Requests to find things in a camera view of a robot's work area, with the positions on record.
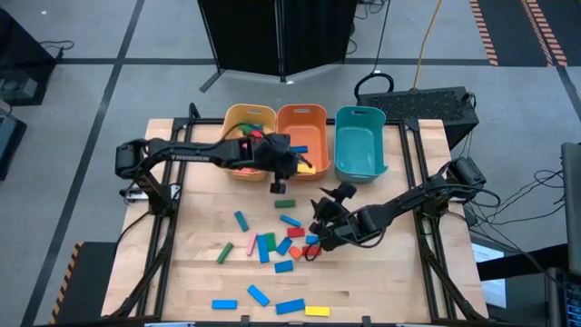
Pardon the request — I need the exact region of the black computer case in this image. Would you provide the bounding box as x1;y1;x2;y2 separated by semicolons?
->
357;85;481;151

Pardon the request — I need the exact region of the teal plastic bin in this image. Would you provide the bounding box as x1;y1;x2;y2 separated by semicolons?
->
334;104;389;183

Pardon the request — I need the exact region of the orange plastic bin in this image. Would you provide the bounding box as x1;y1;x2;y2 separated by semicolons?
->
275;103;331;182

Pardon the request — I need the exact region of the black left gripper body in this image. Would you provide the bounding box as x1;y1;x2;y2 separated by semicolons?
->
247;134;299;176

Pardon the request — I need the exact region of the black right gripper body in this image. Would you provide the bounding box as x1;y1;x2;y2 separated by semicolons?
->
312;202;364;253

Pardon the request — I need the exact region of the black curtain panel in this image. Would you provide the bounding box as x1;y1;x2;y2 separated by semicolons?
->
197;0;283;77
280;0;359;77

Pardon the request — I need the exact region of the narrow blue block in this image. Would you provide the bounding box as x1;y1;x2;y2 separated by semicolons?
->
233;210;251;233

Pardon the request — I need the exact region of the grey monitor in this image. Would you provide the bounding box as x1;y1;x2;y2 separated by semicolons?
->
560;141;581;277

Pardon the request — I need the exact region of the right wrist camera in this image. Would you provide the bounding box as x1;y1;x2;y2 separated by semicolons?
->
338;181;359;201

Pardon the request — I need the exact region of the large blue flat block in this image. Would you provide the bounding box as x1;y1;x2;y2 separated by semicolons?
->
275;298;306;315

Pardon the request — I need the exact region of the long blue block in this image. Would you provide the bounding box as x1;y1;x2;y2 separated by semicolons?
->
257;233;271;264

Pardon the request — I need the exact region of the black equipment cart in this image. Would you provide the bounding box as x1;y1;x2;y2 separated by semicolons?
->
0;7;56;108

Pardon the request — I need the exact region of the black floor cable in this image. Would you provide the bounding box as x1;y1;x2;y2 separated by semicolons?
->
38;39;76;61

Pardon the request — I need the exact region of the yellow plastic bin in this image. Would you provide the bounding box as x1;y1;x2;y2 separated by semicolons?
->
221;103;278;183

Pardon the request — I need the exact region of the white paper sheet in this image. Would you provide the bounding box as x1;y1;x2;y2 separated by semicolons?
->
470;243;507;311

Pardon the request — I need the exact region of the black hazard-striped floor mat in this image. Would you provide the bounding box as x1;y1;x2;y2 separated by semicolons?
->
48;240;120;326

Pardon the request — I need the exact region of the yellow hanging cable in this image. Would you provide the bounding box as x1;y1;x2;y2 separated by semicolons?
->
411;0;444;90

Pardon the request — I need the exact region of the dark monitor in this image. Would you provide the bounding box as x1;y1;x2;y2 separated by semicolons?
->
0;108;27;182

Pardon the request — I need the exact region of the black divider post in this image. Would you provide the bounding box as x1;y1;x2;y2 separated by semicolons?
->
277;0;288;85

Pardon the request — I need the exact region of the black table frame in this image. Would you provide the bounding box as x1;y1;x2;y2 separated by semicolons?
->
103;102;490;324

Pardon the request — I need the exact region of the black hanging cable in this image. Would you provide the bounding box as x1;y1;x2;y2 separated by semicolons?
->
353;0;396;100

